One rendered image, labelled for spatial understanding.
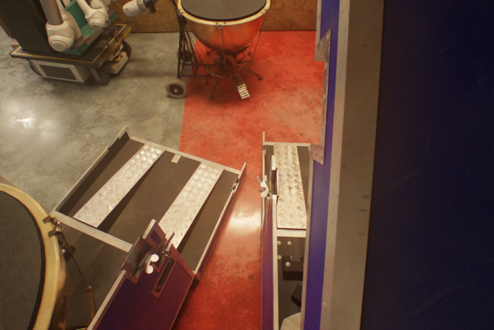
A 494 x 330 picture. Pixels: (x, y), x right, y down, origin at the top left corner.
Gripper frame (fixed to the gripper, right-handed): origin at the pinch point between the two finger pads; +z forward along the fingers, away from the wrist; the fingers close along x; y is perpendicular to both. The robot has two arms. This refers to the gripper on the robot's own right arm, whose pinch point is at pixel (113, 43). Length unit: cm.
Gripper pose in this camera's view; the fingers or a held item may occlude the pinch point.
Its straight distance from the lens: 280.5
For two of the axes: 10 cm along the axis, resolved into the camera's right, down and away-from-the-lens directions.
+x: -2.0, 7.8, -5.9
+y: -9.8, -1.6, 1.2
